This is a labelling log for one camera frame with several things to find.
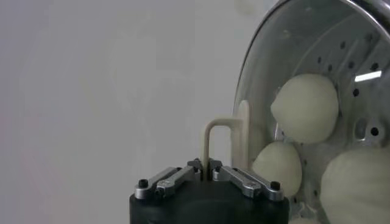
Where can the white steamed baozi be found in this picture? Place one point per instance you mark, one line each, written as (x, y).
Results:
(278, 169)
(356, 185)
(304, 108)

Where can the perforated steel steamer basket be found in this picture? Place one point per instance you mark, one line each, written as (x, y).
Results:
(365, 131)

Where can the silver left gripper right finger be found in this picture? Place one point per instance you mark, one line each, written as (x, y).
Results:
(243, 182)

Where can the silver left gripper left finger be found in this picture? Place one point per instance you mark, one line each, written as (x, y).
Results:
(170, 182)

